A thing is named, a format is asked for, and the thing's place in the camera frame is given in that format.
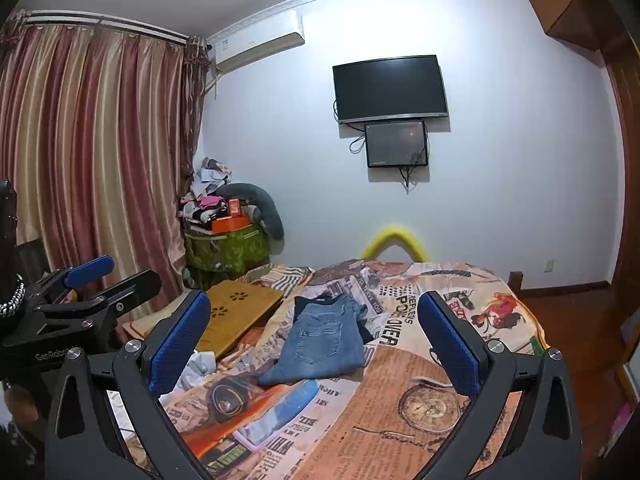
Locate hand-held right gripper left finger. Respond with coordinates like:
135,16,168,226
44,289,213,480

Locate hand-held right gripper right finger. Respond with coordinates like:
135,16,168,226
416,289,585,480

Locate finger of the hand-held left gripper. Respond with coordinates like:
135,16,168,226
47,254,115,291
75,269,163,322

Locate blue denim jeans pants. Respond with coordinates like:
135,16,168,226
257,293,369,387

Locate dark teal folded pants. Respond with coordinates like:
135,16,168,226
292,296,377,347

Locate white crumpled cloth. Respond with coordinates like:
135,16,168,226
172,350,217,394

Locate wooden lap desk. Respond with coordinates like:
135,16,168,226
194,280,286,354

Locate green patterned storage bag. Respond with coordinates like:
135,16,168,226
183,225,272,292

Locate newspaper print blanket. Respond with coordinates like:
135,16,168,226
107,258,552,480

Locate pink and beige striped curtain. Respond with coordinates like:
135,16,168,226
0,10,210,357

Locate yellow cushion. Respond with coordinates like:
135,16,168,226
363,226,432,264

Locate orange box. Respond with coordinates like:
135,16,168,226
210,215,250,234

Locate pile of mixed clothes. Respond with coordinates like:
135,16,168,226
177,157,234,227

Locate grey long pillow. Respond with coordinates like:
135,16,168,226
217,182,286,242

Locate white air conditioner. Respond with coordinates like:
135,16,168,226
205,10,306,74

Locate black monitor cable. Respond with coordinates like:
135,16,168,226
399,165,420,196

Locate small black wall monitor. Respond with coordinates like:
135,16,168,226
363,119,430,169

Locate white curtain rail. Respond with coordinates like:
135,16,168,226
14,9,192,45

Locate large black wall television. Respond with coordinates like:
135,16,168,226
332,54,453,125

